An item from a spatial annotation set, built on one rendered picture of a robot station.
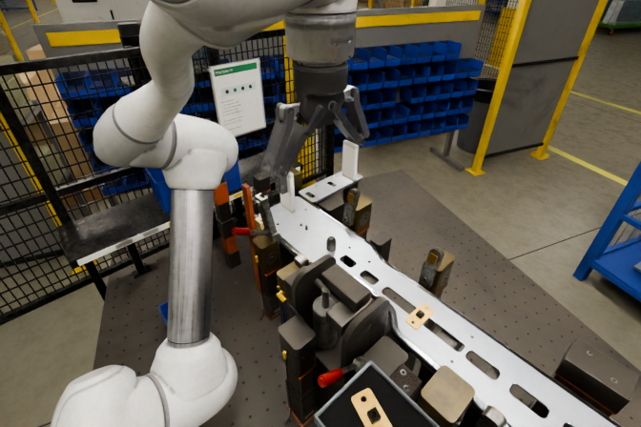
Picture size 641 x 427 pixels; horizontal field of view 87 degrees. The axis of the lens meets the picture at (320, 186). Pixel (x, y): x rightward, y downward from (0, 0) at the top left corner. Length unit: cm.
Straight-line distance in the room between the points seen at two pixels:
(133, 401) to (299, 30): 78
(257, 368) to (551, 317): 106
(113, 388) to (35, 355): 169
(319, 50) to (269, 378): 100
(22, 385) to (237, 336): 142
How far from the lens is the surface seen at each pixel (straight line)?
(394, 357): 81
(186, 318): 91
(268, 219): 102
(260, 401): 118
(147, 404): 92
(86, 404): 89
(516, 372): 98
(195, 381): 94
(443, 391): 80
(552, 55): 385
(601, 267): 280
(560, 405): 98
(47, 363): 249
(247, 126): 154
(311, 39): 43
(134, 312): 149
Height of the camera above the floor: 177
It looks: 33 degrees down
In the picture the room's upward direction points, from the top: straight up
